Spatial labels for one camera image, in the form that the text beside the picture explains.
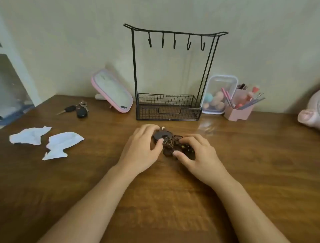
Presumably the black wire jewelry stand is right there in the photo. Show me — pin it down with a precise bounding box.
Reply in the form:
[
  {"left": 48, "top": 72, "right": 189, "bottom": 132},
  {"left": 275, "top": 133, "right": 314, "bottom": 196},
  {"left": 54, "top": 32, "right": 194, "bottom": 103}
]
[{"left": 123, "top": 24, "right": 229, "bottom": 121}]

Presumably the brown cord ring pendant necklace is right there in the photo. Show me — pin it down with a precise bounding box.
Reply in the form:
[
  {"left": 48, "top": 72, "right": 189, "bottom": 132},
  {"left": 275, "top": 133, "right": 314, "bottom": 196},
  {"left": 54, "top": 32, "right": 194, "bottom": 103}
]
[{"left": 153, "top": 126, "right": 175, "bottom": 148}]

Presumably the pink pig shaped desk fan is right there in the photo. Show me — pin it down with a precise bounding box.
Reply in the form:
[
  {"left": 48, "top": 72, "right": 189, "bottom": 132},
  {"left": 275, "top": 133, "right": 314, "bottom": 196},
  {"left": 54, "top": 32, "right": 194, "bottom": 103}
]
[{"left": 297, "top": 89, "right": 320, "bottom": 130}]

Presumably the person's left hand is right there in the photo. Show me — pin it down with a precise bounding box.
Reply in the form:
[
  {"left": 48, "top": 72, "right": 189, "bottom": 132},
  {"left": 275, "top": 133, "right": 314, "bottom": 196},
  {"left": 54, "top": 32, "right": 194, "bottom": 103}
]
[{"left": 117, "top": 124, "right": 164, "bottom": 180}]

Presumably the person's right hand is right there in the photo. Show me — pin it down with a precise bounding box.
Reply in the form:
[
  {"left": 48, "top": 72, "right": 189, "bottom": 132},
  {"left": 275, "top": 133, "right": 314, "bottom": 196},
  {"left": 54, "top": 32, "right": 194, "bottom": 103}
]
[{"left": 173, "top": 134, "right": 229, "bottom": 188}]

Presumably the pink brush holder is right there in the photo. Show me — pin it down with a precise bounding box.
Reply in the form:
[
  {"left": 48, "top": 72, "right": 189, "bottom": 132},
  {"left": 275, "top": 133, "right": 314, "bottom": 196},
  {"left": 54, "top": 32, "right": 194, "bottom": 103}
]
[{"left": 224, "top": 88, "right": 255, "bottom": 122}]

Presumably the brown cord leaf pendant necklace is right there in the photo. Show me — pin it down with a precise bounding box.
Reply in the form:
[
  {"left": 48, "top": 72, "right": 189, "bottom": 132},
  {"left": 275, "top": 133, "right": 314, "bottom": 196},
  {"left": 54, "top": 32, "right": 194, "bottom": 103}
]
[{"left": 162, "top": 135, "right": 184, "bottom": 158}]

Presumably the person's right forearm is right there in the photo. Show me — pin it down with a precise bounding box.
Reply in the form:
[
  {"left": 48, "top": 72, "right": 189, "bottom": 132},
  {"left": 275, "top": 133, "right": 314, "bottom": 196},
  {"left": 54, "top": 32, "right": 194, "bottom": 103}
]
[{"left": 210, "top": 173, "right": 290, "bottom": 243}]

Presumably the black headed car key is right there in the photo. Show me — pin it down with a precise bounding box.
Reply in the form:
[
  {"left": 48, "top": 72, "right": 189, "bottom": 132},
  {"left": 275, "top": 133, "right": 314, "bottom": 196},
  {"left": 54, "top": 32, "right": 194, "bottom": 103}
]
[{"left": 56, "top": 105, "right": 76, "bottom": 116}]

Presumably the grey purple pencil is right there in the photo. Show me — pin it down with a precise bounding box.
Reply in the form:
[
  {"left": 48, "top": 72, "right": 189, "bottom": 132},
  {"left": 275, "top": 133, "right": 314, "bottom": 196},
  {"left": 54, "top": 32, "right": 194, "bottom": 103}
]
[{"left": 237, "top": 97, "right": 266, "bottom": 110}]

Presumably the white crumpled paper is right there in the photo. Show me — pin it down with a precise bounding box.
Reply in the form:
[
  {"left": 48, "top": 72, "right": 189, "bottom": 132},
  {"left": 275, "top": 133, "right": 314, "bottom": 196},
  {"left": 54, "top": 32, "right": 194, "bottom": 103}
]
[
  {"left": 9, "top": 126, "right": 52, "bottom": 146},
  {"left": 42, "top": 132, "right": 85, "bottom": 161}
]

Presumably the clear plastic container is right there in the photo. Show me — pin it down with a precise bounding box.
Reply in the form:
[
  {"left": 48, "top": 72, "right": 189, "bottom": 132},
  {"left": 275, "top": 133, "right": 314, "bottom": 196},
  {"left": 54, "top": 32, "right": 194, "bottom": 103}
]
[{"left": 201, "top": 74, "right": 239, "bottom": 115}]

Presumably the pink framed table mirror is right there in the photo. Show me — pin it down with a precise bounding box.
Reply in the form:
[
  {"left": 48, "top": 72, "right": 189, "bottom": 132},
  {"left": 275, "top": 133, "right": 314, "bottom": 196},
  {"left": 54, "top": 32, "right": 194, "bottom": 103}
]
[{"left": 91, "top": 69, "right": 134, "bottom": 113}]

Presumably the person's left forearm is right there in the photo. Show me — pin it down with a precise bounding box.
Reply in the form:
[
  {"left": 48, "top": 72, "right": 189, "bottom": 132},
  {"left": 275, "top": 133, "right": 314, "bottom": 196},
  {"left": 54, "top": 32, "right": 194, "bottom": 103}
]
[{"left": 37, "top": 164, "right": 137, "bottom": 243}]

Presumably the pink pen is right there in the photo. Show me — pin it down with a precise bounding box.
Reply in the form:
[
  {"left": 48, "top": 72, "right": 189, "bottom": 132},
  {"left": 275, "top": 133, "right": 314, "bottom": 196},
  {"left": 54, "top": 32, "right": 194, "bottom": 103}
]
[
  {"left": 221, "top": 87, "right": 232, "bottom": 108},
  {"left": 225, "top": 90, "right": 235, "bottom": 108}
]

